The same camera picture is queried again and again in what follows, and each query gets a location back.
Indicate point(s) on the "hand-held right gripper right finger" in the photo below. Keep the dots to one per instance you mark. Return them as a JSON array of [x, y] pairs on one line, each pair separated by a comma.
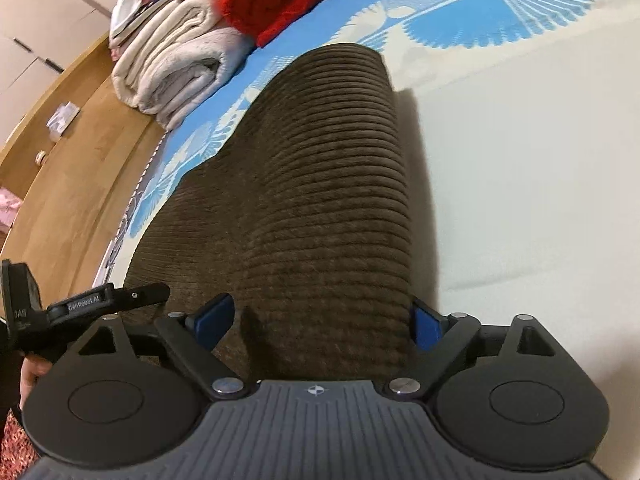
[[425, 329]]

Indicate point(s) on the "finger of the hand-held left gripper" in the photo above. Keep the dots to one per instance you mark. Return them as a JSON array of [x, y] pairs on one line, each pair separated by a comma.
[[110, 297]]

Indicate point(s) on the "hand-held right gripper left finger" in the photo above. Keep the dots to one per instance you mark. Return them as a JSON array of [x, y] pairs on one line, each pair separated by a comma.
[[215, 321]]

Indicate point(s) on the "person's left hand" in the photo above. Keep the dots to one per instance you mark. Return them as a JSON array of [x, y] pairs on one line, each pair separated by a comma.
[[31, 375]]

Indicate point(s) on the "pink cloth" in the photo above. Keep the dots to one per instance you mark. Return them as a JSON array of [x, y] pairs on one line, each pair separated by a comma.
[[7, 207]]

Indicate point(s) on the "small round beige thing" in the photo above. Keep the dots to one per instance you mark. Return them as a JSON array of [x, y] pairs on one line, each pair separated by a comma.
[[40, 157]]

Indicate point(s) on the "person's red patterned clothing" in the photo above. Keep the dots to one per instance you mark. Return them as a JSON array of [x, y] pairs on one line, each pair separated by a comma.
[[15, 447]]

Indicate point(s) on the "small white box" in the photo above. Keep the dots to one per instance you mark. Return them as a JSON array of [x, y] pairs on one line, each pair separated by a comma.
[[62, 117]]

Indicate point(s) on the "blue white printed blanket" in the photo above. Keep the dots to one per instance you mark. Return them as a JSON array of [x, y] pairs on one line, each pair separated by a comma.
[[525, 160]]

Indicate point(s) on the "light folded blanket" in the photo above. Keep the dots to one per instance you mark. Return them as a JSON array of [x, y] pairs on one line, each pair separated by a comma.
[[170, 70]]

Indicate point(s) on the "white wardrobe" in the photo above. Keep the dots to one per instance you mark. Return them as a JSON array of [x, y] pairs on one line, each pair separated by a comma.
[[40, 20]]

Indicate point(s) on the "red knitted blanket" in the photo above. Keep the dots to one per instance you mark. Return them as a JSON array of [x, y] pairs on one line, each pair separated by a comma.
[[280, 0]]

